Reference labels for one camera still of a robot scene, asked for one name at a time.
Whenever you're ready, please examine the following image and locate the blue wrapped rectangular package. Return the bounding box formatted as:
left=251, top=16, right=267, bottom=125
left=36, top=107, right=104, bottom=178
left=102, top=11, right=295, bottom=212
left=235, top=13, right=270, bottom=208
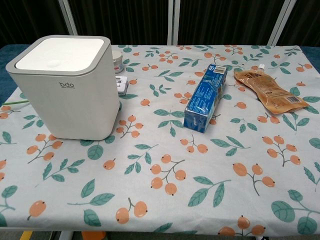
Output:
left=183, top=63, right=229, bottom=132

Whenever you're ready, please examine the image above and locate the white desktop trash bin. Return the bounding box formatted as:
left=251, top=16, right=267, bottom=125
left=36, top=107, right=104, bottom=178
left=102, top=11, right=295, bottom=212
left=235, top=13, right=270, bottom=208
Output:
left=5, top=35, right=121, bottom=141

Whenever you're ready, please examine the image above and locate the floral fruit print tablecloth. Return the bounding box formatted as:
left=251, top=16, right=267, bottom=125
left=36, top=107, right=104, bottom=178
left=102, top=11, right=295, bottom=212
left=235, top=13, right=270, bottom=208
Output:
left=0, top=44, right=320, bottom=237

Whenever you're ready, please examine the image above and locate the white power adapter plug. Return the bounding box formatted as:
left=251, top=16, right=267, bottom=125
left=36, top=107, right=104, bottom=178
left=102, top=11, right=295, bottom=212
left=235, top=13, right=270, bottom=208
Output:
left=115, top=74, right=130, bottom=97

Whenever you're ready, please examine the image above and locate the brown spouted drink pouch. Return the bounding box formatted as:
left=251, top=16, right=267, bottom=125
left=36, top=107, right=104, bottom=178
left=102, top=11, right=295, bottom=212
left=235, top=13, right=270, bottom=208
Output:
left=233, top=63, right=310, bottom=116

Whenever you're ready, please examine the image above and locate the blue table padding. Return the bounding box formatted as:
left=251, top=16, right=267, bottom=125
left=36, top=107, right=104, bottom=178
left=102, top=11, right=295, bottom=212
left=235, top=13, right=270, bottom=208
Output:
left=0, top=44, right=22, bottom=106

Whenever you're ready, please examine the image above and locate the orange object under table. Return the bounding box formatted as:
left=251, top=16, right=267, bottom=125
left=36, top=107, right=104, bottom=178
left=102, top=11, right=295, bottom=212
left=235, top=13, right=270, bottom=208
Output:
left=81, top=230, right=107, bottom=240

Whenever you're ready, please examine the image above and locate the small white round jar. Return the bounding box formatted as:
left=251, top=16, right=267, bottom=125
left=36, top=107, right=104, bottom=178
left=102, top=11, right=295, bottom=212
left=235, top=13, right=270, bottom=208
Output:
left=111, top=50, right=125, bottom=75

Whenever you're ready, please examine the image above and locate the white partition frame post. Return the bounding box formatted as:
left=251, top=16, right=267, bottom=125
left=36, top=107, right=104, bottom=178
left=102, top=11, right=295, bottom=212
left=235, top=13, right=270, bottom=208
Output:
left=60, top=0, right=78, bottom=36
left=268, top=0, right=295, bottom=46
left=166, top=0, right=181, bottom=46

